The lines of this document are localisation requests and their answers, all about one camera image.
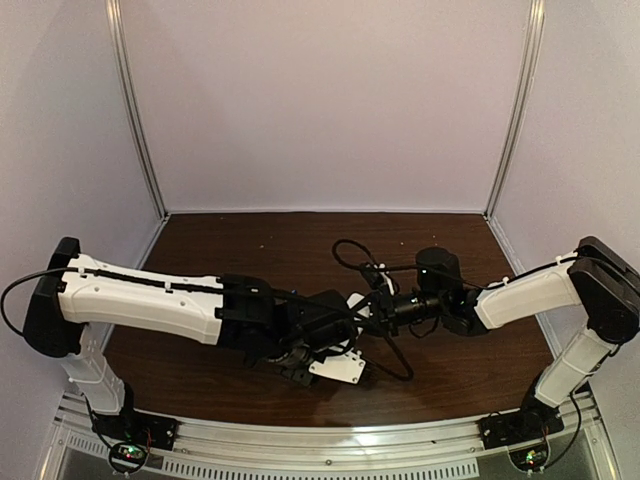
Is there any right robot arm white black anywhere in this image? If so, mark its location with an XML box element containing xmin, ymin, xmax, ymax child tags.
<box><xmin>366</xmin><ymin>236</ymin><xmax>639</xmax><ymax>433</ymax></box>

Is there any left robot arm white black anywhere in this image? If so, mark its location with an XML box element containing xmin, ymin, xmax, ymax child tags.
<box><xmin>22</xmin><ymin>237</ymin><xmax>365</xmax><ymax>429</ymax></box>

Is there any left controller board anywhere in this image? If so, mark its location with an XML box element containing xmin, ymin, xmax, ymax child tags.
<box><xmin>107</xmin><ymin>442</ymin><xmax>149</xmax><ymax>475</ymax></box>

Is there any controller board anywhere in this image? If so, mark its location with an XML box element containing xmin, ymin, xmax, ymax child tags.
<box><xmin>107</xmin><ymin>442</ymin><xmax>149</xmax><ymax>475</ymax></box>
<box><xmin>508</xmin><ymin>440</ymin><xmax>550</xmax><ymax>474</ymax></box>

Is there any right controller board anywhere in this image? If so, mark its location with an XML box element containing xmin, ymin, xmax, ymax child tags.
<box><xmin>508</xmin><ymin>440</ymin><xmax>550</xmax><ymax>474</ymax></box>

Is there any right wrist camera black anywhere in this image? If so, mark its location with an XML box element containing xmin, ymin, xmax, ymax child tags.
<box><xmin>361</xmin><ymin>263</ymin><xmax>397</xmax><ymax>296</ymax></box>

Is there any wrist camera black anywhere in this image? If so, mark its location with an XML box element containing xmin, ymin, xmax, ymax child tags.
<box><xmin>305</xmin><ymin>290</ymin><xmax>370</xmax><ymax>384</ymax></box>
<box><xmin>361</xmin><ymin>263</ymin><xmax>397</xmax><ymax>296</ymax></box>

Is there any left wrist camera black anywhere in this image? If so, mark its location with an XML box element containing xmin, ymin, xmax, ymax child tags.
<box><xmin>305</xmin><ymin>290</ymin><xmax>370</xmax><ymax>384</ymax></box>

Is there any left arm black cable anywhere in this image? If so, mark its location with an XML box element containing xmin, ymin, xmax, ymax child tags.
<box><xmin>0</xmin><ymin>267</ymin><xmax>414</xmax><ymax>381</ymax></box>

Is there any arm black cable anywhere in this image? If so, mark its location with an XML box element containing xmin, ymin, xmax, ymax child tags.
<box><xmin>332</xmin><ymin>239</ymin><xmax>426</xmax><ymax>276</ymax></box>
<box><xmin>0</xmin><ymin>267</ymin><xmax>414</xmax><ymax>381</ymax></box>

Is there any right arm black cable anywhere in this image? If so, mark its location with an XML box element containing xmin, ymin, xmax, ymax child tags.
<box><xmin>332</xmin><ymin>239</ymin><xmax>426</xmax><ymax>276</ymax></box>

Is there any aluminium front rail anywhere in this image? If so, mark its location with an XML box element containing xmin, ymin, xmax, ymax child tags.
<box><xmin>35</xmin><ymin>393</ymin><xmax>621</xmax><ymax>479</ymax></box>

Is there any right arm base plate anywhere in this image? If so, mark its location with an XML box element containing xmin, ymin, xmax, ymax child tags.
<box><xmin>477</xmin><ymin>407</ymin><xmax>564</xmax><ymax>450</ymax></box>

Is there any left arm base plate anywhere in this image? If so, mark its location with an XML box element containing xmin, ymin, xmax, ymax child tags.
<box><xmin>93</xmin><ymin>410</ymin><xmax>178</xmax><ymax>451</ymax></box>

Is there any right aluminium corner post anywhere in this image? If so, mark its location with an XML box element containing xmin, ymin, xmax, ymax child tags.
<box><xmin>484</xmin><ymin>0</ymin><xmax>546</xmax><ymax>221</ymax></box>

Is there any aluminium corner post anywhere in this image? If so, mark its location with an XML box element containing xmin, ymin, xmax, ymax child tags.
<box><xmin>484</xmin><ymin>0</ymin><xmax>546</xmax><ymax>221</ymax></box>
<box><xmin>105</xmin><ymin>0</ymin><xmax>169</xmax><ymax>221</ymax></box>

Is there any left aluminium corner post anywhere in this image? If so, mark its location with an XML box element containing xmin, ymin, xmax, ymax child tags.
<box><xmin>105</xmin><ymin>0</ymin><xmax>169</xmax><ymax>221</ymax></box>

